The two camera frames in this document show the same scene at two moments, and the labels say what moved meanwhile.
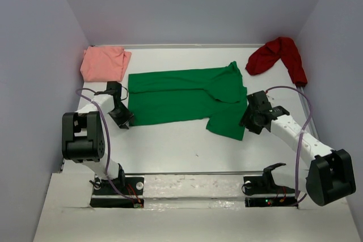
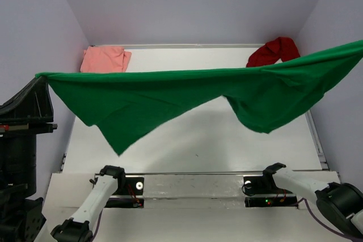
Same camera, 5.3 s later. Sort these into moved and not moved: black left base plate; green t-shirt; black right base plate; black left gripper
Moved: black left gripper; green t-shirt
Not moved: black right base plate; black left base plate
